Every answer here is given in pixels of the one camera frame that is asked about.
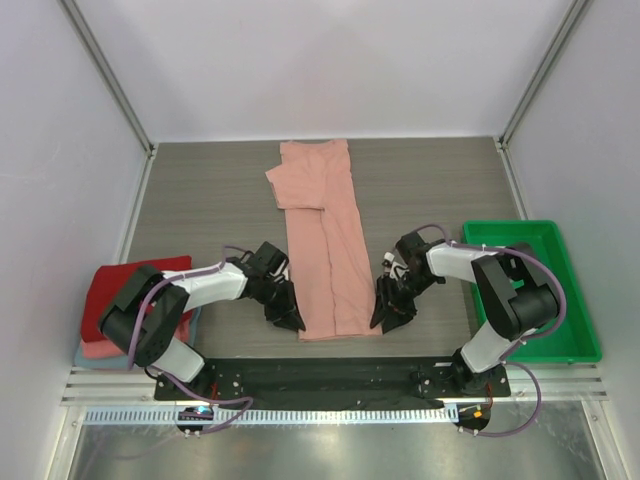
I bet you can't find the aluminium frame rail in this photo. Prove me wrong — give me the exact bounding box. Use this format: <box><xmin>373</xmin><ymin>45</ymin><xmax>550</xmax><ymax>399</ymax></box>
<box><xmin>60</xmin><ymin>364</ymin><xmax>610</xmax><ymax>405</ymax></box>

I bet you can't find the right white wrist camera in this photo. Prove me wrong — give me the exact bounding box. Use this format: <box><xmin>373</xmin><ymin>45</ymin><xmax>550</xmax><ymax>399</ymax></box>
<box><xmin>382</xmin><ymin>252</ymin><xmax>407</xmax><ymax>280</ymax></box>

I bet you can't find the pink t shirt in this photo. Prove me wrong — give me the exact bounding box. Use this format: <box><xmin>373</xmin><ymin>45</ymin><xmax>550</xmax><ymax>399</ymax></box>
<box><xmin>266</xmin><ymin>139</ymin><xmax>382</xmax><ymax>342</ymax></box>

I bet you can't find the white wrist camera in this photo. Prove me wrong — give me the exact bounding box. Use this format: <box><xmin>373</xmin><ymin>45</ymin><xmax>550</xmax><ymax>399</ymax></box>
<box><xmin>273</xmin><ymin>261</ymin><xmax>289</xmax><ymax>283</ymax></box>
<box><xmin>382</xmin><ymin>252</ymin><xmax>407</xmax><ymax>280</ymax></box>

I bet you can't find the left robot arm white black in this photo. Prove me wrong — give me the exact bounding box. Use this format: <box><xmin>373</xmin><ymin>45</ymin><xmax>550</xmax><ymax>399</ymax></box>
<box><xmin>98</xmin><ymin>242</ymin><xmax>306</xmax><ymax>400</ymax></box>

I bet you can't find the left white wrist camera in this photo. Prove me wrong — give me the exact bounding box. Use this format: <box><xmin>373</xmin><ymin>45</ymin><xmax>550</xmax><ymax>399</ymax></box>
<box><xmin>273</xmin><ymin>261</ymin><xmax>289</xmax><ymax>283</ymax></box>

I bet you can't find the blue folded t shirt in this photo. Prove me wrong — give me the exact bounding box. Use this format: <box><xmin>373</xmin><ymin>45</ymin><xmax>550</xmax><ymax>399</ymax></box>
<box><xmin>74</xmin><ymin>307</ymin><xmax>202</xmax><ymax>370</ymax></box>

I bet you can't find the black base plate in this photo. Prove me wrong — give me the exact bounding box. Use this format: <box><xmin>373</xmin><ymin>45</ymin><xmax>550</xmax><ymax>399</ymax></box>
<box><xmin>184</xmin><ymin>356</ymin><xmax>511</xmax><ymax>401</ymax></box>

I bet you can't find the red folded t shirt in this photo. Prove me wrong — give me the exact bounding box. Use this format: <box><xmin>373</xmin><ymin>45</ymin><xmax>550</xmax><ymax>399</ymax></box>
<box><xmin>80</xmin><ymin>255</ymin><xmax>192</xmax><ymax>343</ymax></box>

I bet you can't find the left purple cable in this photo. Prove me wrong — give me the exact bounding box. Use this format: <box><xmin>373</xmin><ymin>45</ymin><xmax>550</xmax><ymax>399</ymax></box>
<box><xmin>127</xmin><ymin>243</ymin><xmax>256</xmax><ymax>435</ymax></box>

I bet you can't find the white slotted cable duct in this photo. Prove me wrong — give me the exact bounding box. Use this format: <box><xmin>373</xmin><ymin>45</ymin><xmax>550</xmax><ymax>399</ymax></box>
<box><xmin>83</xmin><ymin>404</ymin><xmax>459</xmax><ymax>426</ymax></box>

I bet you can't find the salmon folded t shirt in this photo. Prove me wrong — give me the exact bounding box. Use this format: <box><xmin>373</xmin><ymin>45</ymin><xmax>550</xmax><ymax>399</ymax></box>
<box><xmin>80</xmin><ymin>310</ymin><xmax>200</xmax><ymax>360</ymax></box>

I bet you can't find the green plastic tray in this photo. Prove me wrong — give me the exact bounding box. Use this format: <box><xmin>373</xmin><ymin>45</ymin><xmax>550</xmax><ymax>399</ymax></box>
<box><xmin>462</xmin><ymin>219</ymin><xmax>603</xmax><ymax>365</ymax></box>

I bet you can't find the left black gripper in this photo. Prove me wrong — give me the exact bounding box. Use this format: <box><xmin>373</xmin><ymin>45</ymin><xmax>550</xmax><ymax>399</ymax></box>
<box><xmin>255</xmin><ymin>276</ymin><xmax>306</xmax><ymax>332</ymax></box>

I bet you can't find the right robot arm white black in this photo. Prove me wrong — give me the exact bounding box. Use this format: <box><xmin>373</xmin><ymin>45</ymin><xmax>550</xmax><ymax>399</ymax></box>
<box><xmin>370</xmin><ymin>228</ymin><xmax>567</xmax><ymax>396</ymax></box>

